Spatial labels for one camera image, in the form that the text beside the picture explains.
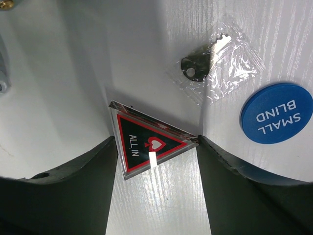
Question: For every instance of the black poker chip case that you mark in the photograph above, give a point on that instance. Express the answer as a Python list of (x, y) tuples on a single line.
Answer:
[(5, 84)]

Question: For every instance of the blue small blind button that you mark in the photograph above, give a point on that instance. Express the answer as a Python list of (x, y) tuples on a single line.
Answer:
[(276, 113)]

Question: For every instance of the keys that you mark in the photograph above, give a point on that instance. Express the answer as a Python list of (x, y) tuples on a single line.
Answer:
[(216, 64)]

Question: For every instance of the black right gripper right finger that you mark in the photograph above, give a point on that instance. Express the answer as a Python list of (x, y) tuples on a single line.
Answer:
[(243, 199)]

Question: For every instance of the triangular all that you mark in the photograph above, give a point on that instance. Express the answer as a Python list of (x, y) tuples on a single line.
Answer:
[(143, 141)]

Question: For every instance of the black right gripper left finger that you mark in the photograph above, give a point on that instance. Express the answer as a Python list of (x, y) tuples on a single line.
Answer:
[(71, 199)]

